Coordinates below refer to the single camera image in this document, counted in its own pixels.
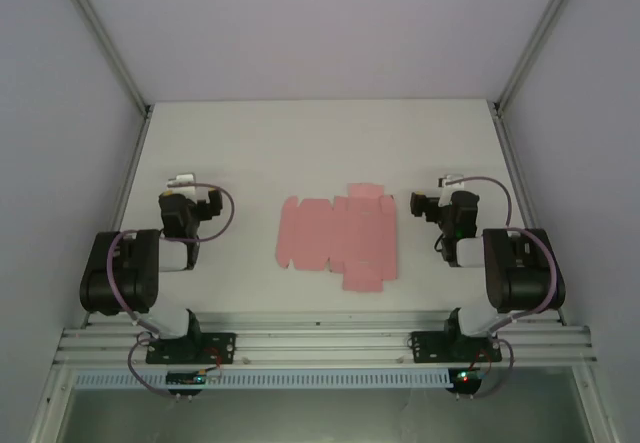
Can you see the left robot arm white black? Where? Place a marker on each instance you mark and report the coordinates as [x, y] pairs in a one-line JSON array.
[[120, 275]]

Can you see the aluminium table side rail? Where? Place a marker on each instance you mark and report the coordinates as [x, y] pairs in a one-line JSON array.
[[512, 173], [131, 173]]

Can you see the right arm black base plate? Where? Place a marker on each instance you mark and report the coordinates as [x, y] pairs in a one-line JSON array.
[[425, 345]]

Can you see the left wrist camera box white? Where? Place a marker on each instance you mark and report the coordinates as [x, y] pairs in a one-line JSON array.
[[182, 180]]

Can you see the aluminium mounting rail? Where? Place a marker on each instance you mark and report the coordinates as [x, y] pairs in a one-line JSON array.
[[320, 343]]

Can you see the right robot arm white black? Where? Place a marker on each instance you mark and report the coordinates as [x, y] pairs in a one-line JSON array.
[[520, 278]]

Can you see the aluminium frame post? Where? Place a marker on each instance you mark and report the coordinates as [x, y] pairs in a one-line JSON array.
[[537, 38], [100, 38]]

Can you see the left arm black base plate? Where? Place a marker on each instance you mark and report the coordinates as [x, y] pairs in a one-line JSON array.
[[222, 348]]

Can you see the pink paper box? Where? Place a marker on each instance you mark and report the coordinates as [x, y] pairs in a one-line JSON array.
[[340, 238]]

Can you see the aluminium frame leg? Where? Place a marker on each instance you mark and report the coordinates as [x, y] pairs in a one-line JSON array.
[[47, 408], [595, 408]]

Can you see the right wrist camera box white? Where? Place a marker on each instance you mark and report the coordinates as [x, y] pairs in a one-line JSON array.
[[447, 182]]

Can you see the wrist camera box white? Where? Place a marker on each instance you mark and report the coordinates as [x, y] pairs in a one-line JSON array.
[[182, 180], [447, 182]]

